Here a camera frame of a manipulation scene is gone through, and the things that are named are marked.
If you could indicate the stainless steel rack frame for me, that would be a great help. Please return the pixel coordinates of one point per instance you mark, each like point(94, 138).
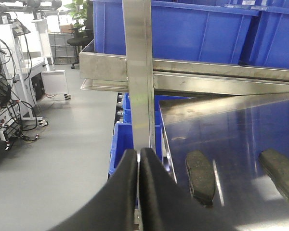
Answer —
point(138, 73)

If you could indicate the blue plastic bin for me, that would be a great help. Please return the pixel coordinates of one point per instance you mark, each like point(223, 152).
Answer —
point(267, 40)
point(180, 31)

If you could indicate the blue plastic bin left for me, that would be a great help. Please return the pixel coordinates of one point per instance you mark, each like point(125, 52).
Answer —
point(180, 31)

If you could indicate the brake pad middle right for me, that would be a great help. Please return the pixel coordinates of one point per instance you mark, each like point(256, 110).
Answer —
point(276, 165)

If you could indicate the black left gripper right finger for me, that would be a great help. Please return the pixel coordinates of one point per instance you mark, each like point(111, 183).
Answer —
point(165, 206)

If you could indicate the blue plastic bin right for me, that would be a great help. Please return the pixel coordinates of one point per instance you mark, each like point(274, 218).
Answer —
point(267, 40)

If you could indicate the brake pad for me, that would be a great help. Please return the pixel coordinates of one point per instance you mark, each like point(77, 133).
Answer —
point(201, 177)
point(276, 165)

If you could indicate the green potted plant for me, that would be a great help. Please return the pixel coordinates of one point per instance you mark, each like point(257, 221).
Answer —
point(79, 12)

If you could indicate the brake pad near left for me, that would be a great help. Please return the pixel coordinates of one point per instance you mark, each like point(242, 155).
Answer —
point(201, 177)

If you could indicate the blue lower bin left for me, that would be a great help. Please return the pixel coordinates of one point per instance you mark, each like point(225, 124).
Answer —
point(122, 138)

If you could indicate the white equipment workstation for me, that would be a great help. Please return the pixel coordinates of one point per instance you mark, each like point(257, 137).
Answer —
point(11, 30)

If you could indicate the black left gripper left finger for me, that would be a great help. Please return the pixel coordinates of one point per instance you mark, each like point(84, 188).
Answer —
point(112, 208)

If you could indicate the black office chair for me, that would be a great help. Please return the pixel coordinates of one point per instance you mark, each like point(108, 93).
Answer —
point(78, 39)

